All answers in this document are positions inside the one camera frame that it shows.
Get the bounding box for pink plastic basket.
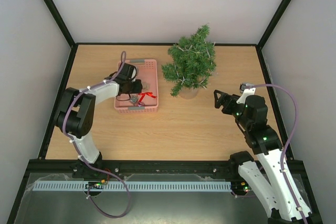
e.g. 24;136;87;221
114;59;159;113

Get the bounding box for small green christmas tree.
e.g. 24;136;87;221
161;24;217;100

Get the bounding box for clear led string lights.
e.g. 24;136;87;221
164;41;217;91

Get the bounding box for beige felt ornament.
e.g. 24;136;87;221
142;82;150;91

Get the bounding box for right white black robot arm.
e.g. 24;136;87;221
214;88;322;223

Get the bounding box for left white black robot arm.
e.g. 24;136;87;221
54;62;142;178

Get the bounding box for silver gift box ornament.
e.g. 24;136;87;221
130;95;139;104

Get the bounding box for red ribbon bow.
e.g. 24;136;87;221
138;92;157;103

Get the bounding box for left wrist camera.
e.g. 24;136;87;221
131;67;139;81

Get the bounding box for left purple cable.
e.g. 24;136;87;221
62;50;128;180

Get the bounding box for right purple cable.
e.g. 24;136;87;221
251;83;310;224

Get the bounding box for light blue cable duct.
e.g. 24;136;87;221
33;181;232;192

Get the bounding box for purple cable loop front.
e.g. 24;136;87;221
85;173;132;218

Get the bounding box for black frame rail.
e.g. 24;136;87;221
26;159;305;182

